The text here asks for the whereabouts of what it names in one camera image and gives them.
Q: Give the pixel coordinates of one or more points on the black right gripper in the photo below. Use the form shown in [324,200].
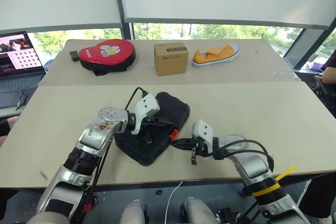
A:
[200,148]

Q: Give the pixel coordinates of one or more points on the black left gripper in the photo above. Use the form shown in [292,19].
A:
[149,123]

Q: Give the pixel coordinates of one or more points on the black plastic tool case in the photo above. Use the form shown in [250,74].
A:
[173,111]

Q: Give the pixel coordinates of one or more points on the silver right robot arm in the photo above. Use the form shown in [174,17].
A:
[252,163]

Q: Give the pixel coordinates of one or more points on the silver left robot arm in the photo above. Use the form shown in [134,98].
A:
[92,134]

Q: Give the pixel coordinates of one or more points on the small black floor object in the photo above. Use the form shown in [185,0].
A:
[159,191]

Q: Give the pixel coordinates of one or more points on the grey rounded robot knee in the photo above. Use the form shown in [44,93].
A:
[198,212]
[135,212]

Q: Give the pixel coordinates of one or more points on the brown cardboard box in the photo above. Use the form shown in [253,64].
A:
[170,60]

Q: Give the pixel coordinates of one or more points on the red boxing focus pad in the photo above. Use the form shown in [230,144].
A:
[107,54]

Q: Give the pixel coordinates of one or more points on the yellow zip tie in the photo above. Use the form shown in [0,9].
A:
[278,182]

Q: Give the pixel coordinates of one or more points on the yellow canvas sneaker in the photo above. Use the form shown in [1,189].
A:
[215,55]

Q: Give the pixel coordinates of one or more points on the blue round object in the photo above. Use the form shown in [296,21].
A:
[49,64]

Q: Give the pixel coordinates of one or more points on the black eyeglasses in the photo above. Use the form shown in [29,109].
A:
[21,100]

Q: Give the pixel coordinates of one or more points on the bystander with bare knee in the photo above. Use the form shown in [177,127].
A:
[6,129]

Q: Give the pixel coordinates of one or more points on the open grey laptop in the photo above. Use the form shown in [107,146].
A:
[18,58]

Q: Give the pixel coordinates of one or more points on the seated person in dark clothes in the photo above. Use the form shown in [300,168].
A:
[329,69]

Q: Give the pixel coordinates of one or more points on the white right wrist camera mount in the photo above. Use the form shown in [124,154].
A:
[203,132]

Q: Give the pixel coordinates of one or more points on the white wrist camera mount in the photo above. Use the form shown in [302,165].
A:
[203,132]
[147,106]

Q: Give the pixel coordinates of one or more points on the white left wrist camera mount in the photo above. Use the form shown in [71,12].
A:
[147,106]

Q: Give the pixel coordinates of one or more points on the dark window frame post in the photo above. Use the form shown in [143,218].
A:
[127,28]

